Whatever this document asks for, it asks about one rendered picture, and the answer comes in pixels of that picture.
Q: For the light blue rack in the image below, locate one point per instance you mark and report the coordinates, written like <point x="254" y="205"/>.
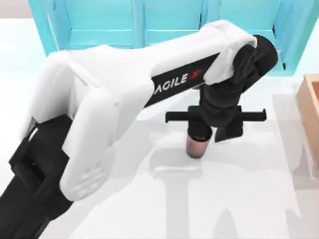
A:
<point x="107" y="22"/>

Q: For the salmon-coloured shallow box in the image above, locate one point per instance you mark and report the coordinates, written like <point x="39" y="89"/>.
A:
<point x="310" y="109"/>

